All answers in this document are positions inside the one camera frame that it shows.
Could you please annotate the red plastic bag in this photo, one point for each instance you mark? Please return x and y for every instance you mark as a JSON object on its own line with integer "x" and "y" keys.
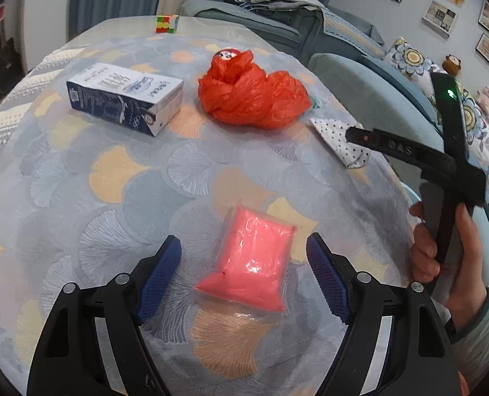
{"x": 239, "y": 92}

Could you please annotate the person right hand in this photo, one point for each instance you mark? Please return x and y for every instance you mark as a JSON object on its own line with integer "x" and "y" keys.
{"x": 468, "y": 291}

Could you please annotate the rubiks cube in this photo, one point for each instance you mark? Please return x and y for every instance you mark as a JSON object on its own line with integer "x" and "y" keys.
{"x": 166, "y": 24}

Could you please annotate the blue white milk carton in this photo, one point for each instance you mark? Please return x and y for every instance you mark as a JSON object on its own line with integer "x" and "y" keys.
{"x": 143, "y": 102}

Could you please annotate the brown monkey plush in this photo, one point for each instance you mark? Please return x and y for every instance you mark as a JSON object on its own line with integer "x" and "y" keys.
{"x": 452, "y": 65}

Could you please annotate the polka dot paper wrapper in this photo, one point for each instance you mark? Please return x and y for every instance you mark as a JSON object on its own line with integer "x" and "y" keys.
{"x": 332, "y": 131}

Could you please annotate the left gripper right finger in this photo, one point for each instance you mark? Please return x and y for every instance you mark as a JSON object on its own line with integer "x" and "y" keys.
{"x": 418, "y": 359}

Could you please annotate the patterned grey tablecloth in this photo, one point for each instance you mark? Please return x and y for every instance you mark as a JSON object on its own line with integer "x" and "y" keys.
{"x": 83, "y": 200}

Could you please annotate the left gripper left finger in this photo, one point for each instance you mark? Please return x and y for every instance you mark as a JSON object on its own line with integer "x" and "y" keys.
{"x": 94, "y": 335}

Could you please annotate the pink plastic packet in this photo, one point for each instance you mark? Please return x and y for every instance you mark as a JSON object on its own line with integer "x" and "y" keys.
{"x": 251, "y": 262}

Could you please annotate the pink pig plush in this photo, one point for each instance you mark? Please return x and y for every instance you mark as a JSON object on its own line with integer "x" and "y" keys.
{"x": 482, "y": 99}

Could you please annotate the floral long cushion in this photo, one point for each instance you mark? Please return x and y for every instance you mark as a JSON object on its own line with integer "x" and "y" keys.
{"x": 419, "y": 70}

